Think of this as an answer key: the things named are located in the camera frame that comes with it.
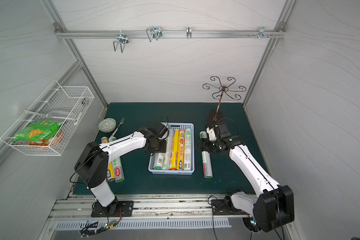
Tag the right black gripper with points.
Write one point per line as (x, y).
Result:
(205, 146)

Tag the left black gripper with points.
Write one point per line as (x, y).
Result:
(154, 147)

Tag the light blue perforated plastic basket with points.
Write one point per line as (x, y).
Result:
(176, 126)

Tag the white green long wrap roll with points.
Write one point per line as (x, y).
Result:
(188, 150)

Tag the short yellow orange wrap roll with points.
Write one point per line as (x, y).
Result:
(174, 154)

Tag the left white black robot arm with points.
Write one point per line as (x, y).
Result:
(85, 161)

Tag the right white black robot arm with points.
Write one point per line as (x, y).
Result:
(272, 206)

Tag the clear plastic item in basket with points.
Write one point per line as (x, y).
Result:
(57, 115)

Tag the bronze jewelry stand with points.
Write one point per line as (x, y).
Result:
(222, 89)

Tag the grey patterned round bowl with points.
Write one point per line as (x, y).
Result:
(107, 125)

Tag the double metal hook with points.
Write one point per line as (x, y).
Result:
(120, 42)
(154, 33)

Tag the single metal hook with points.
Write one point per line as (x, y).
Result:
(189, 32)

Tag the green snack bag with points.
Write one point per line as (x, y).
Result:
(39, 131)

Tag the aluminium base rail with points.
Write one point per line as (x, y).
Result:
(79, 207)

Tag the white wire wall basket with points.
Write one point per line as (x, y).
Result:
(75, 99)

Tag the small metal hook bracket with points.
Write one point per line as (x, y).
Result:
(261, 34)

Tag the aluminium top rail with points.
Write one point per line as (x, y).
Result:
(167, 34)

